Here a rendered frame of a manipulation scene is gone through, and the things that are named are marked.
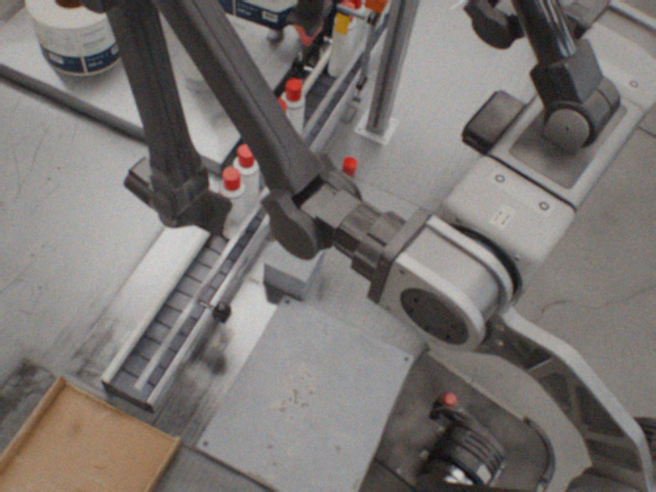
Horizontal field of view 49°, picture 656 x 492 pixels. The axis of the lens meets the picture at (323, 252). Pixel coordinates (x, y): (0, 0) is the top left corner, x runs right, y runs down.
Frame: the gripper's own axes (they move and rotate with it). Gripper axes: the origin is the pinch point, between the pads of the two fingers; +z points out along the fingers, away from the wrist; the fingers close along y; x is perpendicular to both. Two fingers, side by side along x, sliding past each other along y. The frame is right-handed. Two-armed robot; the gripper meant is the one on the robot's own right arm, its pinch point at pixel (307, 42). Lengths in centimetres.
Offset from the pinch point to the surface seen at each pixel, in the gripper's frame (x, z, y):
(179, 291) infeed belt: 4, 15, 63
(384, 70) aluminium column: 19.7, -2.4, 1.2
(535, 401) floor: 94, 102, 6
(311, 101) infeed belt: 4.4, 13.4, 3.9
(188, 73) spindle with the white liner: -22.5, 8.4, 15.5
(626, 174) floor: 98, 101, -101
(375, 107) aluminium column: 19.5, 9.9, 1.0
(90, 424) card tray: 3, 19, 93
